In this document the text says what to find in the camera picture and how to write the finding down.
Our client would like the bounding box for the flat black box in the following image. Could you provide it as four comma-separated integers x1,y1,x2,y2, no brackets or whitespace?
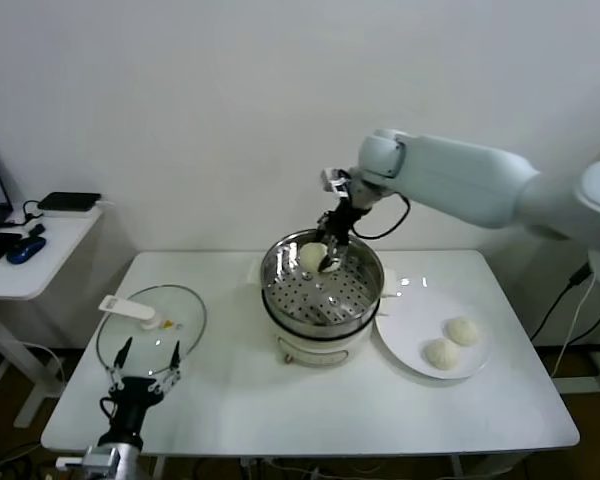
37,192,103,214

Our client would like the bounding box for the white side table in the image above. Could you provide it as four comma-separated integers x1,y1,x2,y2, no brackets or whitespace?
0,204,106,431

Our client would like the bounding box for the black cable with dongle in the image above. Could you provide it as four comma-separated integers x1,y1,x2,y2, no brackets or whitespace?
0,199,47,239

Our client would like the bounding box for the stainless steel steamer basket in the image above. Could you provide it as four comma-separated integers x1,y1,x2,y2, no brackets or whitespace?
246,228,397,340

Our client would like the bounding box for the glass lid white handle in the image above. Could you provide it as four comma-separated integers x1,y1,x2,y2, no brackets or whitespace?
95,284,208,380

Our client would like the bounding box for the cream electric cooking pot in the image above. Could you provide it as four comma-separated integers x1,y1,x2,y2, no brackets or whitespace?
263,294,381,367

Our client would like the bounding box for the white cable under side table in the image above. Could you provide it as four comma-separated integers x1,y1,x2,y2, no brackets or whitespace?
0,338,67,384

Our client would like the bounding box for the blue computer mouse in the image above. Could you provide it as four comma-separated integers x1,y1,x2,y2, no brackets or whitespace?
6,237,48,266

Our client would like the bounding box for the white wall cable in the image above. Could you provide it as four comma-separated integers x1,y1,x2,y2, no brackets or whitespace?
552,272,600,379

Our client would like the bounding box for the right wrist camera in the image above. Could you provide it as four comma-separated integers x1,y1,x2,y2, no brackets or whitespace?
321,168,352,196

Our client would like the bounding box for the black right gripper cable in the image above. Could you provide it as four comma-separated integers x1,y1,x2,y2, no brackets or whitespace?
349,192,412,240

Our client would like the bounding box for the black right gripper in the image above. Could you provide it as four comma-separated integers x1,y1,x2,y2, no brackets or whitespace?
314,196,372,275

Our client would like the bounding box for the black cable with adapter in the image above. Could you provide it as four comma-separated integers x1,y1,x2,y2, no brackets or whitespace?
529,259,600,344

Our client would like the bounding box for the white shelf table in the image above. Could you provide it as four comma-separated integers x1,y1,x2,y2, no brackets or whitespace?
552,349,600,396

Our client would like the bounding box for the white round plate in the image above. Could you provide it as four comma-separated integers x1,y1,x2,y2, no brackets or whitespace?
374,276,494,380

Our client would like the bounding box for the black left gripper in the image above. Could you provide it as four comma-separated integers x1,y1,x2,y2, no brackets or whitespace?
96,336,182,445

